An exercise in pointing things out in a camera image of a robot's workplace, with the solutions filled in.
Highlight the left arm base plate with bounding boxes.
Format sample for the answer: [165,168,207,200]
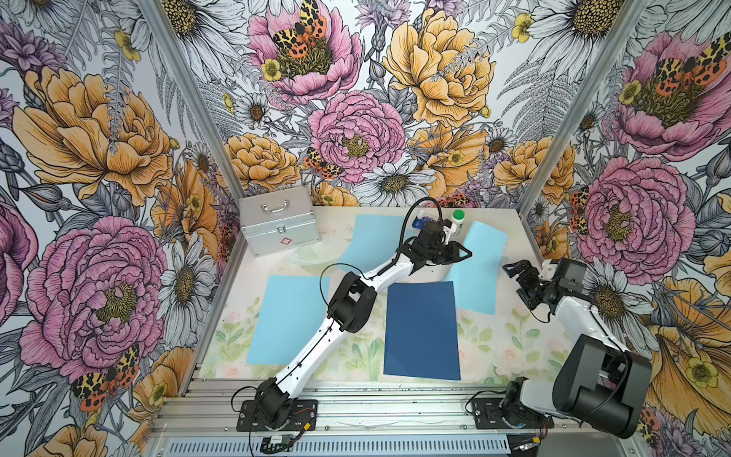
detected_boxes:
[236,399,319,432]

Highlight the floral table mat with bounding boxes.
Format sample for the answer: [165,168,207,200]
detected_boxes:
[195,268,571,387]

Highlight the dark blue paper large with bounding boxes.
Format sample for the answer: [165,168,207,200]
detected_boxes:
[384,282,461,381]

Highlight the blue gauze bandage packet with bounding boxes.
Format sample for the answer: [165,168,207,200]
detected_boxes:
[411,211,434,230]

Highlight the white bottle green cap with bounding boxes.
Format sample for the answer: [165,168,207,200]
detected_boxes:
[450,209,466,236]

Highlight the silver aluminium case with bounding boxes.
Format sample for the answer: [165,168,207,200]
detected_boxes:
[239,187,321,257]

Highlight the aluminium rail base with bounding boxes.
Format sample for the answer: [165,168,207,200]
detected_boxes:
[145,379,650,456]

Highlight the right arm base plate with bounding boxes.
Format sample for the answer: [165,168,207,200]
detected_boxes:
[468,397,554,430]

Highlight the black corrugated cable hose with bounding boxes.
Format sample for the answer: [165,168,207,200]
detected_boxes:
[396,196,444,252]

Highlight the clear plastic lid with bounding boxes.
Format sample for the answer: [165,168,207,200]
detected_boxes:
[287,242,344,266]

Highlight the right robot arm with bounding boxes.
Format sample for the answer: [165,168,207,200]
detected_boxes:
[500,259,652,439]

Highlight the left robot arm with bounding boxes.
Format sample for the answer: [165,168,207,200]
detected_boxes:
[254,218,472,430]

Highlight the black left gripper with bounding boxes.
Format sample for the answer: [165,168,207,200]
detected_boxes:
[426,240,472,264]

